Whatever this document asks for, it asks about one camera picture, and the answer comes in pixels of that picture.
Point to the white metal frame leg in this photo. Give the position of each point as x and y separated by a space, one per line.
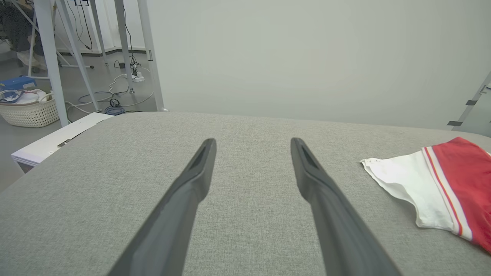
78 57
123 42
50 57
98 30

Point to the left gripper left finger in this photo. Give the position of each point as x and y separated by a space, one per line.
172 218

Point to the grey partition post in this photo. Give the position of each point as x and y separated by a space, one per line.
150 57

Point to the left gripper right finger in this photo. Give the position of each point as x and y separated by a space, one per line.
333 222

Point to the white clothes pile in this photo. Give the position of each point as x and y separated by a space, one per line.
28 96

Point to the blue box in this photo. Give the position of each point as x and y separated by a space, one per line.
17 82

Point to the person in dark trousers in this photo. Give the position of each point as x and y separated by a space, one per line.
17 27

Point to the grey post with black tape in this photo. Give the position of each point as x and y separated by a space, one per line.
470 103

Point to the red and white shirt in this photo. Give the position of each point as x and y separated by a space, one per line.
456 184

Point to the cream woven laundry basket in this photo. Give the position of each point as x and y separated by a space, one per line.
28 114

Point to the white power strip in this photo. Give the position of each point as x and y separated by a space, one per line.
136 77

